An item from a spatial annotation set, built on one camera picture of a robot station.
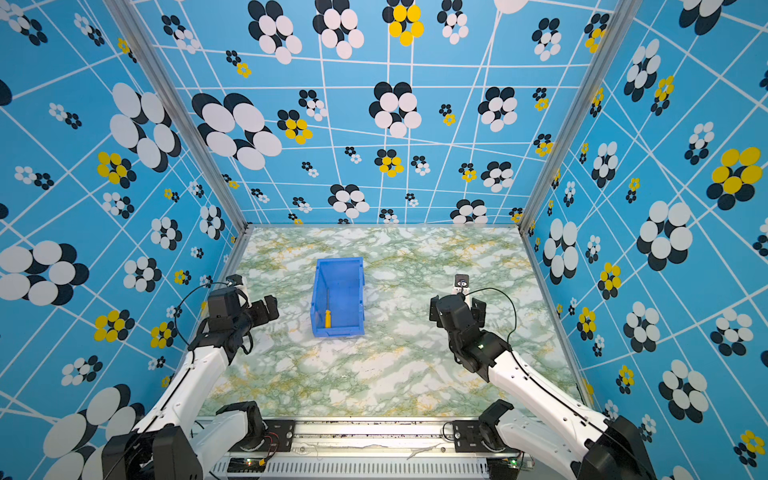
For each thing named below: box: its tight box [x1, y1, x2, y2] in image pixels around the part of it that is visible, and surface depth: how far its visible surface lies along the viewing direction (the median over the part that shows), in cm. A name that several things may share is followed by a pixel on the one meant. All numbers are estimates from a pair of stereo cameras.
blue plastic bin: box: [310, 257, 365, 338], surface depth 99 cm
